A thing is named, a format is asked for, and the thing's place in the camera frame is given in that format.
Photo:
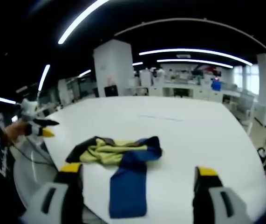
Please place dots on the long ceiling light strip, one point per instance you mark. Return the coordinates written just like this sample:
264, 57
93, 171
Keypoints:
193, 51
193, 61
79, 21

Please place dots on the curved ceiling rail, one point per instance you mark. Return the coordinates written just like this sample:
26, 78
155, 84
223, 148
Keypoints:
193, 22

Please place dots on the blue box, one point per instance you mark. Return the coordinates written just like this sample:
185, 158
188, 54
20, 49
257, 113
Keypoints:
216, 85

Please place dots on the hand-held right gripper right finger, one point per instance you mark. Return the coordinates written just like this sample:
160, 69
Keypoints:
216, 200

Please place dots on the blue yellow black garment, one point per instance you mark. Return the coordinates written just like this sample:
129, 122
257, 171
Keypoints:
128, 186

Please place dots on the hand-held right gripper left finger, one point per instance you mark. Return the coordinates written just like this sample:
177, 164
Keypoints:
53, 200

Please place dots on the person's left hand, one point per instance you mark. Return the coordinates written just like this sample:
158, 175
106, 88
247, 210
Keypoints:
16, 131

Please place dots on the short ceiling light strip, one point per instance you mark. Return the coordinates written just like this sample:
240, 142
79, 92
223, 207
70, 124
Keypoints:
85, 73
43, 78
3, 100

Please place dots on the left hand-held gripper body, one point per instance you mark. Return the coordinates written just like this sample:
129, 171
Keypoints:
28, 108

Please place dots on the row of white desks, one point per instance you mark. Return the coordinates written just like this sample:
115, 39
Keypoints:
181, 91

